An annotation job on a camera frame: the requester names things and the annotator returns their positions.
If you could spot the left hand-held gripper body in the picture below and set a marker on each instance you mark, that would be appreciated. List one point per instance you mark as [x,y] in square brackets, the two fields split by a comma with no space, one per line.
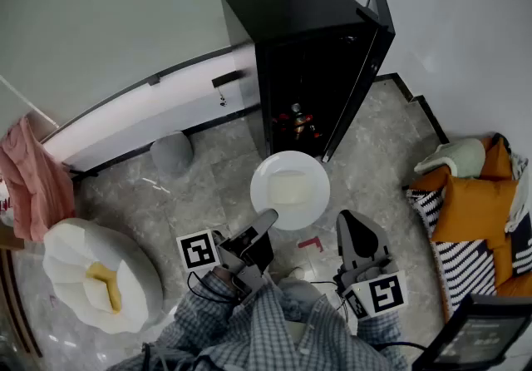
[245,257]

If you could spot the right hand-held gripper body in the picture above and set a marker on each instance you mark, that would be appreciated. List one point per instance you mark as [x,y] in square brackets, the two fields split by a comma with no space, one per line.
[384,292]

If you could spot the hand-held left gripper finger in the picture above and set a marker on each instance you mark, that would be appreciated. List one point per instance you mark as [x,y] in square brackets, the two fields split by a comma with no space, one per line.
[266,219]

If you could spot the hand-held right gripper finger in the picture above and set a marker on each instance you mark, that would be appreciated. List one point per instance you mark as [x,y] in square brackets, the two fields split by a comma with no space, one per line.
[343,236]
[374,244]

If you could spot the black mini fridge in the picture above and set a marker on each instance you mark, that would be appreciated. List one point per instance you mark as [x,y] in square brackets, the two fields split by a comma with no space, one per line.
[299,7]

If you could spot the person's right forearm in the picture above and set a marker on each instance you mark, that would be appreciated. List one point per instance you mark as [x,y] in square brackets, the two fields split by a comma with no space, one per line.
[380,332]

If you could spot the person's left forearm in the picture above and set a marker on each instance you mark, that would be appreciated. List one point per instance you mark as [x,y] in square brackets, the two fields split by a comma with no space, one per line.
[208,311]

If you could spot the person's white shoe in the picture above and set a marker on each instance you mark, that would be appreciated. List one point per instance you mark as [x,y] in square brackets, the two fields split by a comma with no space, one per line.
[296,273]

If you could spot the person's blue jeans leg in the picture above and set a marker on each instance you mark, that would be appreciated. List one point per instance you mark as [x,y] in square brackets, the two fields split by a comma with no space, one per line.
[301,292]

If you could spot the black and white striped blanket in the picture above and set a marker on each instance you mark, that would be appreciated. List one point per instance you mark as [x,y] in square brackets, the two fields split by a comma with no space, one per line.
[461,265]

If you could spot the person's plaid shirt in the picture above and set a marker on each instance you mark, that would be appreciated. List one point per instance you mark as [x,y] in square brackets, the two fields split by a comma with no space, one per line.
[270,340]

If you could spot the black monitor screen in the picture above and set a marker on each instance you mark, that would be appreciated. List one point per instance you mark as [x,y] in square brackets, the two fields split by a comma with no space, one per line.
[478,336]

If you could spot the group of drink cans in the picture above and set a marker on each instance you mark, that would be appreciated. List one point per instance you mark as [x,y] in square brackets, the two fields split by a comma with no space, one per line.
[300,122]

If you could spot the large orange cushion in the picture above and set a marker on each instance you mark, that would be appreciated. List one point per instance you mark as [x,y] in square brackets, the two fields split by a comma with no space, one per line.
[474,211]

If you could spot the grey round pouf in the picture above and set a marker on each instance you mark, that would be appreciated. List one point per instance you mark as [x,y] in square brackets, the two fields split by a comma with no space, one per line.
[171,153]

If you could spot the green and white blanket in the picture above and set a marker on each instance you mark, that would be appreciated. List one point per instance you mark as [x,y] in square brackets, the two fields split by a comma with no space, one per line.
[461,155]

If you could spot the small dangling keys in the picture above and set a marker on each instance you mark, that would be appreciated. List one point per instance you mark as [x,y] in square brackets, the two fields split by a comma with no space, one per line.
[223,101]

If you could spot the small orange cushion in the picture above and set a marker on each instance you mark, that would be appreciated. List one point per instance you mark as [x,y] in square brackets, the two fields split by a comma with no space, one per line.
[496,161]

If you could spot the white beanbag with yellow centre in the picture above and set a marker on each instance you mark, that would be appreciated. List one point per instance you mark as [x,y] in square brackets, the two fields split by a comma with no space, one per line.
[75,261]

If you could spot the pink hanging cloth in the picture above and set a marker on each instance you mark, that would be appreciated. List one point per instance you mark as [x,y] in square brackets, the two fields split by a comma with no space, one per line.
[33,186]

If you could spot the thin white rod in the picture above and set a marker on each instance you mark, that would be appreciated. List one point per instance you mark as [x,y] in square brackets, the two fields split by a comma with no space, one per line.
[25,100]

